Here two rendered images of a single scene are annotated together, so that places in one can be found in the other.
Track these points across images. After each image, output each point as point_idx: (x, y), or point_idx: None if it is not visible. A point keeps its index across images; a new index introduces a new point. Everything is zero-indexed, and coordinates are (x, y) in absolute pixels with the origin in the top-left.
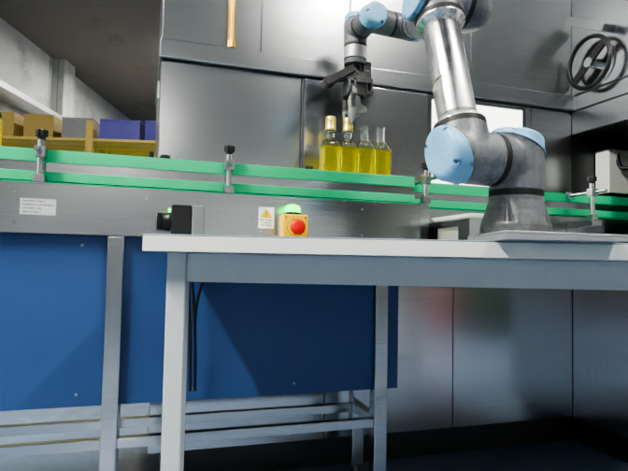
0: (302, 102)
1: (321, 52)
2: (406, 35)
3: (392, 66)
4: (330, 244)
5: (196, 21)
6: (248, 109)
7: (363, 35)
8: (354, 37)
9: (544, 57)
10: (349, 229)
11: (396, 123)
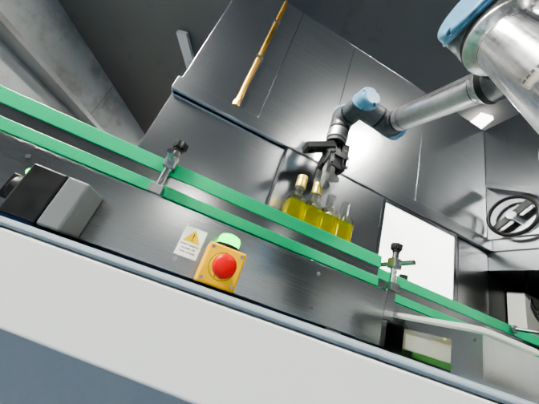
0: (279, 167)
1: (305, 138)
2: (391, 125)
3: (358, 168)
4: (259, 353)
5: (214, 80)
6: (230, 155)
7: (350, 118)
8: (341, 121)
9: (468, 204)
10: (297, 295)
11: (354, 211)
